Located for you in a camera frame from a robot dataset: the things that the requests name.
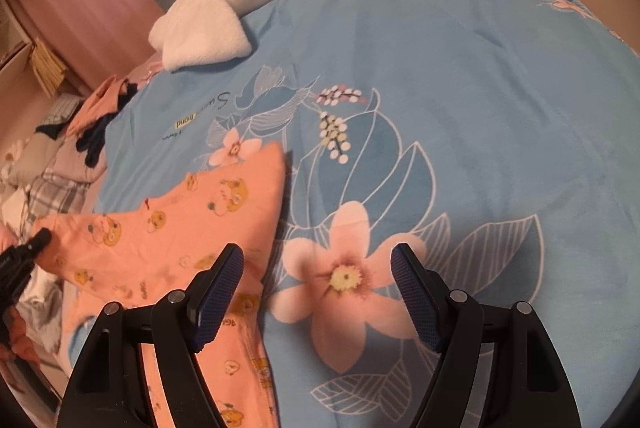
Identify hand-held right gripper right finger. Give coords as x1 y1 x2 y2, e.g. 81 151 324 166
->
390 242 584 428

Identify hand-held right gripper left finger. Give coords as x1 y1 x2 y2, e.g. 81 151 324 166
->
56 243 246 428

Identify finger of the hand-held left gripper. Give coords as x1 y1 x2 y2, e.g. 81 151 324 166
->
2 229 53 260

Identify orange bear print pants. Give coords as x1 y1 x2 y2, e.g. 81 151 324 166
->
32 141 290 428

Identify person's left hand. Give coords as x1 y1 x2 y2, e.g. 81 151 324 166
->
9 307 42 365

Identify pink fluffy cloth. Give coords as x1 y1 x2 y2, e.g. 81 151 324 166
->
0 222 22 255

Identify plaid grey cloth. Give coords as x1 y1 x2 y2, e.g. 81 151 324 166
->
24 172 97 221

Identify grey pillow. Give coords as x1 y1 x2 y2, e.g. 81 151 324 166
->
7 132 67 185

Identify small white plush toy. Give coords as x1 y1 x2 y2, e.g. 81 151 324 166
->
0 139 27 180

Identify beige quilt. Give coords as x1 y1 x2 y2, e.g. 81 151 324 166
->
52 137 109 184

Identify dark navy garment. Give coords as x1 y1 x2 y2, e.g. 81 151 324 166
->
75 81 144 169

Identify blue striped pillow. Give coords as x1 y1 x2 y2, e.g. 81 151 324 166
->
49 95 85 125

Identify peach crumpled garment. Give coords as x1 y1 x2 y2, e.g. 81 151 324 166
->
66 76 136 140

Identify yellow tassel bundle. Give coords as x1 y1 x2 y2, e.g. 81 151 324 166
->
29 37 69 98

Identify blue floral blanket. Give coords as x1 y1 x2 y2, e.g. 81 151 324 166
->
64 0 640 428

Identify white cabinet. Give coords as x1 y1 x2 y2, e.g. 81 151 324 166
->
0 0 37 76

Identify small pink cloth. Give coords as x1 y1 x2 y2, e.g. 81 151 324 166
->
134 60 167 85

